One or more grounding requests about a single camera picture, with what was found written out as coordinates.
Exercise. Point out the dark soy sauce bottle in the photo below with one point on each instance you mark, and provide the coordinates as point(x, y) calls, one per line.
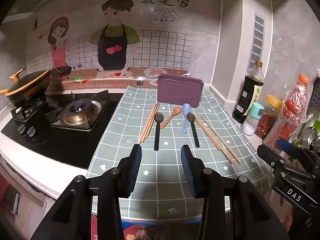
point(246, 97)

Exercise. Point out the black spoon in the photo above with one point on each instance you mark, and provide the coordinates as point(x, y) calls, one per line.
point(157, 135)
point(194, 132)

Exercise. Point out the orange capped chili bottle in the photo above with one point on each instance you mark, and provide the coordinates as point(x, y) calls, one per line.
point(287, 115)

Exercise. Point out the black gas stove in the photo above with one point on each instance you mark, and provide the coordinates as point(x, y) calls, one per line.
point(62, 142)

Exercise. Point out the teal capped salt shaker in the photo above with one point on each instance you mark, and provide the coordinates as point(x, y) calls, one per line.
point(251, 127)

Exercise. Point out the wooden chopstick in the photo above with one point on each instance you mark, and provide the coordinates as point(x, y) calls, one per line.
point(213, 140)
point(152, 123)
point(148, 123)
point(221, 140)

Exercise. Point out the white vent grille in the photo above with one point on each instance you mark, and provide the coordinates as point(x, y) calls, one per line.
point(257, 40)

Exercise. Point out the cartoon couple wall poster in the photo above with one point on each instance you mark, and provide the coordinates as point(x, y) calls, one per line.
point(155, 42)

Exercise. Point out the red floral cloth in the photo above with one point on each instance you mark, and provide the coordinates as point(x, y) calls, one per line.
point(140, 232)

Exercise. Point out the yellow lidded chili flake jar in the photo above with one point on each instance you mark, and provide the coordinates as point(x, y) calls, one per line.
point(270, 120)

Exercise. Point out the purple plastic utensil container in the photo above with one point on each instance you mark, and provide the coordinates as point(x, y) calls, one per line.
point(178, 92)

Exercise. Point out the black perforated rack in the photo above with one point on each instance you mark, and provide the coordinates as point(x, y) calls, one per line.
point(316, 90)

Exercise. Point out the green checked table mat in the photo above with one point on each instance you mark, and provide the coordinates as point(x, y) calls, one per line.
point(170, 140)

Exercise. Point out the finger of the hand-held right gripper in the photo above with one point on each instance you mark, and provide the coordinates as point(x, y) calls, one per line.
point(270, 156)
point(287, 146)

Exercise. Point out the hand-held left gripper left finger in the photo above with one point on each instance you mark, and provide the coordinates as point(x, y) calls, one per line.
point(136, 170)

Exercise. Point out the small wooden spoon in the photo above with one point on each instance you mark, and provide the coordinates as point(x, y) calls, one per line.
point(170, 118)

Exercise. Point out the light blue plastic spoon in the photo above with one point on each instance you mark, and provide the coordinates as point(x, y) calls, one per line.
point(185, 120)

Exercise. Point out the black pot with lid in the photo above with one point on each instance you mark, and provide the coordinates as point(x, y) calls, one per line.
point(27, 85)

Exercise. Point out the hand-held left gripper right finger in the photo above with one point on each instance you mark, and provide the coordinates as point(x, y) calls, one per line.
point(186, 170)

